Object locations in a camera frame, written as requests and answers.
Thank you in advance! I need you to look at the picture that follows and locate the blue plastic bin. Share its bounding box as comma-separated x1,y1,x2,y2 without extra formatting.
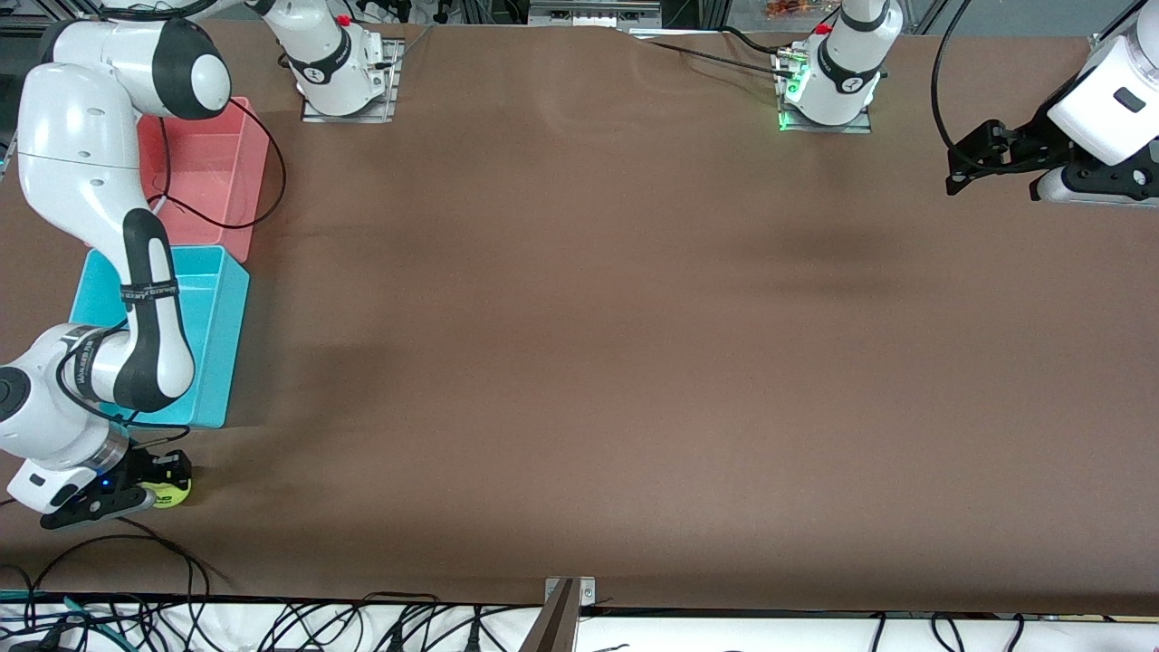
69,244,251,430

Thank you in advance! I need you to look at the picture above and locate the pink plastic bin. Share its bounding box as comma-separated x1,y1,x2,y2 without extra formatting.
136,96,271,264

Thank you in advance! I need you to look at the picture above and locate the grey metal pole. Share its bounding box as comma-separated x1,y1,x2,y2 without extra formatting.
518,580,580,652

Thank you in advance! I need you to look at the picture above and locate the grey metal box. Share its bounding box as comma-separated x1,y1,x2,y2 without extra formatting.
528,0,664,28

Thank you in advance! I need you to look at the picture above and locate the black looping floor cable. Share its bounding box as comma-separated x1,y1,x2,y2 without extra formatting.
18,534,211,652
136,521,232,590

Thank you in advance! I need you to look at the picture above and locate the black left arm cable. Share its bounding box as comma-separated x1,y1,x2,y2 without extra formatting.
932,0,981,164

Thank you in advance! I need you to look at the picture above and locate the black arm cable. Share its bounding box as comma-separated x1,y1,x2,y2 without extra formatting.
54,91,287,445
932,0,981,164

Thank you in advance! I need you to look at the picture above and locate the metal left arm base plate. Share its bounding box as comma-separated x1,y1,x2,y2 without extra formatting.
776,45,874,135

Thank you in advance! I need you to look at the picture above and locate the teal cable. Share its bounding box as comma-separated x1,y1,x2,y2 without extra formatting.
0,590,123,651

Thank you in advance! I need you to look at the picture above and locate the short black tabletop cable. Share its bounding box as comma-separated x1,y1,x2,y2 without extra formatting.
720,25,789,57

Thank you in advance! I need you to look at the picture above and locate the long black tabletop cable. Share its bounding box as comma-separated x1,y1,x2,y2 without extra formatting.
634,34,802,78

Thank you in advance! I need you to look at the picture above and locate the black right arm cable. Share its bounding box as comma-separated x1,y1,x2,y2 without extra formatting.
54,91,287,445

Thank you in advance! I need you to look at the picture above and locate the small metal table bracket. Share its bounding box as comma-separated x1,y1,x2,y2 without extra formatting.
543,576,598,609

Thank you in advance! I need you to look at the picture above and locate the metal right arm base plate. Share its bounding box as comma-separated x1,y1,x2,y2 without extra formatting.
301,38,405,125

